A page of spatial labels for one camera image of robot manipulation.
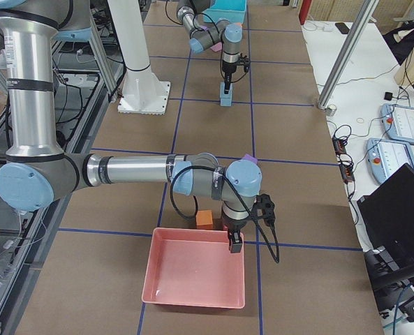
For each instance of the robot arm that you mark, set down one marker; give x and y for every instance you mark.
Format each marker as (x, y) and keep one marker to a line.
(221, 31)
(38, 171)

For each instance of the aluminium frame post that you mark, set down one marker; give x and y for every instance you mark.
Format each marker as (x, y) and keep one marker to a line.
(366, 11)

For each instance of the light blue block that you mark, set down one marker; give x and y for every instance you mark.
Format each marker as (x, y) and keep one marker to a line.
(226, 100)
(222, 86)

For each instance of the purple block right side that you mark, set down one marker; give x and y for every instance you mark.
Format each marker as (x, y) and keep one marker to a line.
(250, 158)

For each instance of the black monitor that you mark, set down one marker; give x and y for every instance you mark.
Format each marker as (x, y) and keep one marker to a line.
(388, 214)

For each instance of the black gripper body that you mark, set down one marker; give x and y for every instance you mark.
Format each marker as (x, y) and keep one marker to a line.
(233, 227)
(228, 72)

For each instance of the blue tray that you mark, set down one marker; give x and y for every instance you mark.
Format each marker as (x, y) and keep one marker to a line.
(232, 10)

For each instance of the teach pendant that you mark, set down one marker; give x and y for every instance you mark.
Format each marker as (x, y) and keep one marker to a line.
(398, 121)
(385, 157)

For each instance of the teach pendant far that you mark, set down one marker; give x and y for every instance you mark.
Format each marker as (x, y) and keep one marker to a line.
(398, 121)

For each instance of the teach pendant near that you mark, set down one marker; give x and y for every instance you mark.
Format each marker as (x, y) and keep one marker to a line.
(385, 157)

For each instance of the pink tray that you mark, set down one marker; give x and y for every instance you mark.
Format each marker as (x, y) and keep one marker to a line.
(194, 268)

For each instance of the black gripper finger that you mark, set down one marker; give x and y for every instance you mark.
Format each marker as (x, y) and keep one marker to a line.
(227, 86)
(235, 242)

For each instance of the orange block right side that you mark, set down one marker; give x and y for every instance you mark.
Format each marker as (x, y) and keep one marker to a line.
(204, 220)

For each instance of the light pink block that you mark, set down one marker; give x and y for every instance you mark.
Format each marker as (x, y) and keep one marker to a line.
(217, 47)

